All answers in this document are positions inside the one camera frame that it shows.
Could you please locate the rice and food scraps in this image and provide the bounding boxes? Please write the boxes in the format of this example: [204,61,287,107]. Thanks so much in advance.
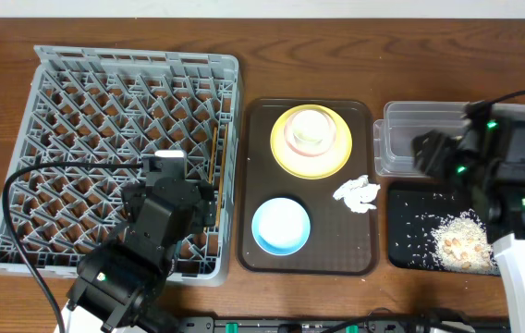
[394,191,497,274]

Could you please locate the wooden chopstick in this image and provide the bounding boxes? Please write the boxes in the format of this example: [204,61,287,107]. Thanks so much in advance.
[208,127,218,184]
[215,125,229,228]

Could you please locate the light blue bowl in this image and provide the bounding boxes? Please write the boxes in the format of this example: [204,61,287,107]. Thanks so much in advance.
[251,197,311,256]

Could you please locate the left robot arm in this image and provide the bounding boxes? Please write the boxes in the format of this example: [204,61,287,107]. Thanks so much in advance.
[67,178,216,332]

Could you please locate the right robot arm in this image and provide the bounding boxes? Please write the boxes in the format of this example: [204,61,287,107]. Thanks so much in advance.
[411,102,525,332]

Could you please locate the clear plastic bin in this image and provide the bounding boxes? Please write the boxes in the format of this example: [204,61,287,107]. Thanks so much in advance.
[372,101,525,179]

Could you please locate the black tray bin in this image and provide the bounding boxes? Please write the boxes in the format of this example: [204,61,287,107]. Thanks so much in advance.
[385,179,504,278]

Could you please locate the crumpled white tissue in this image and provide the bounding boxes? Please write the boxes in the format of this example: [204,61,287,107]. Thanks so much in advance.
[333,175,381,214]

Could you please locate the yellow plate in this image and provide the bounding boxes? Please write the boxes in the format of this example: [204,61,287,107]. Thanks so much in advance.
[270,105,352,179]

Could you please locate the brown serving tray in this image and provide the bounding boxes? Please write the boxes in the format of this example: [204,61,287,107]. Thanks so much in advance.
[237,98,379,276]

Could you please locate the white cup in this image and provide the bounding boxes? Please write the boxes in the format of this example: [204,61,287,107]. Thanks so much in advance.
[292,110,329,147]

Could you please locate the grey plastic dish rack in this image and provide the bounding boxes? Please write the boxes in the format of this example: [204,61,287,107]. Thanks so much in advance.
[0,45,242,287]

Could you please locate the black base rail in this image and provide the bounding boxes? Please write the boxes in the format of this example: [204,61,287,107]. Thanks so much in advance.
[177,307,511,333]

